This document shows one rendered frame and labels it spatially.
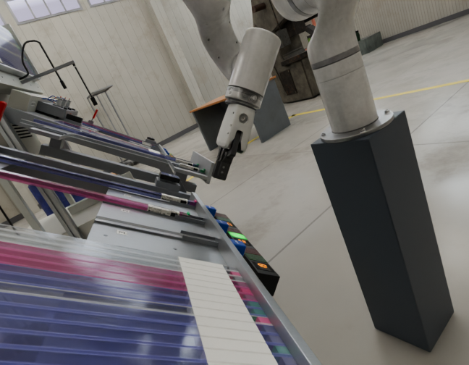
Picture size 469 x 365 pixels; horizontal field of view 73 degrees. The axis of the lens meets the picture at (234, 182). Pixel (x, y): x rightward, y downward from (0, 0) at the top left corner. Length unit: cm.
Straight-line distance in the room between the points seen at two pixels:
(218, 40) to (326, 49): 25
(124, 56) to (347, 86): 849
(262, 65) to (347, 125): 28
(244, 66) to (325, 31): 21
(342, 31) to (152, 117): 833
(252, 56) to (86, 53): 830
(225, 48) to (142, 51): 856
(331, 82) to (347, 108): 8
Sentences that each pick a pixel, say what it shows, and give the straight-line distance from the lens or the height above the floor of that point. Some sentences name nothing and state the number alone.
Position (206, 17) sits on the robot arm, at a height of 108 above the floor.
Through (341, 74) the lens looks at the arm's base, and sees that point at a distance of 84.
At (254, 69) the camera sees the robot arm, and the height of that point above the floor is 95.
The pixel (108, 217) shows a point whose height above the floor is 84.
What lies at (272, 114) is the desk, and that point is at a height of 26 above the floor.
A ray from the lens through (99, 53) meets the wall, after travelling 900.
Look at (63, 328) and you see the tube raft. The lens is 26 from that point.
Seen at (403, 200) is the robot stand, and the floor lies 49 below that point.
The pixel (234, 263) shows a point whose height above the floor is 73.
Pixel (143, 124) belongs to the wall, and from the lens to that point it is 890.
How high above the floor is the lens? 95
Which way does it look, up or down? 17 degrees down
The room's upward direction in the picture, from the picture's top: 24 degrees counter-clockwise
